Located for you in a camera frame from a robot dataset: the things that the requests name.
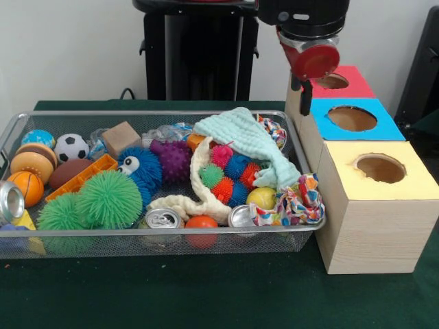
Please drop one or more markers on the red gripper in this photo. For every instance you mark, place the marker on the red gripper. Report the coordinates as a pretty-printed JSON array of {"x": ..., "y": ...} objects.
[{"x": 314, "y": 60}]

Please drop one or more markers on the mint green cloth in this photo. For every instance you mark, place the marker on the mint green cloth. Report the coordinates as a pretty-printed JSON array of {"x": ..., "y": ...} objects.
[{"x": 243, "y": 137}]

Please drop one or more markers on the colourful polka-dot cloth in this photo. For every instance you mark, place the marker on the colourful polka-dot cloth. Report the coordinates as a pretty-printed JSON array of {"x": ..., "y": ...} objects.
[{"x": 296, "y": 204}]

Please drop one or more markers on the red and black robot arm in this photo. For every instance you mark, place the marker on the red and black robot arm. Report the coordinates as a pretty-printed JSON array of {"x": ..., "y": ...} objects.
[{"x": 305, "y": 17}]

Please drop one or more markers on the wooden box with three holes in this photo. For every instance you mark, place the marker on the wooden box with three holes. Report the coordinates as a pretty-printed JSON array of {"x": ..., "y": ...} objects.
[{"x": 370, "y": 233}]

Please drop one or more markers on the black floor stand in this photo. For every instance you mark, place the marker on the black floor stand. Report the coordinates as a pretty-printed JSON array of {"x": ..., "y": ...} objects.
[{"x": 422, "y": 75}]

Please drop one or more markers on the purple spiky toy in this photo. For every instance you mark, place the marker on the purple spiky toy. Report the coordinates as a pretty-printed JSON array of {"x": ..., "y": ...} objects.
[{"x": 173, "y": 159}]

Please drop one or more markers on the blue furry googly-eyed toy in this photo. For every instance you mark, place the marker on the blue furry googly-eyed toy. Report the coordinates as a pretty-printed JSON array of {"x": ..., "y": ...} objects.
[{"x": 140, "y": 171}]

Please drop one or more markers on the large green spiky ball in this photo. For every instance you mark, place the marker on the large green spiky ball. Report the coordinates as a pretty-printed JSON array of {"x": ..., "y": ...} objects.
[{"x": 110, "y": 199}]

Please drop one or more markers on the green cloth table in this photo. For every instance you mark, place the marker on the green cloth table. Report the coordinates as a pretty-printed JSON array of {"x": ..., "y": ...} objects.
[{"x": 206, "y": 295}]

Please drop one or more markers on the orange plastic toy piece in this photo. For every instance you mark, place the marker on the orange plastic toy piece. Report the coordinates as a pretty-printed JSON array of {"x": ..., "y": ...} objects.
[{"x": 86, "y": 175}]

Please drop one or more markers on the small soccer ball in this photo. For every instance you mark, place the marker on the small soccer ball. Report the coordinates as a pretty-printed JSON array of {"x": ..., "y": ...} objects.
[{"x": 70, "y": 147}]

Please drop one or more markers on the green spiky googly-eyed toy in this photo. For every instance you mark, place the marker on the green spiky googly-eyed toy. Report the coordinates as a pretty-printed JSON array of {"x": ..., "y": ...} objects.
[{"x": 60, "y": 216}]

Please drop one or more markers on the toy burger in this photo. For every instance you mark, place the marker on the toy burger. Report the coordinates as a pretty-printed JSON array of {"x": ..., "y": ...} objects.
[{"x": 33, "y": 163}]

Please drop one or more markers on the small orange basketball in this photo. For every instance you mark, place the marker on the small orange basketball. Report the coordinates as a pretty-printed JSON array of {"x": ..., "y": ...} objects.
[{"x": 26, "y": 188}]

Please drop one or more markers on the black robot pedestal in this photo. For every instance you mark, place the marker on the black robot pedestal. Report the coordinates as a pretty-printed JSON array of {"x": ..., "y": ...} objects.
[{"x": 199, "y": 55}]

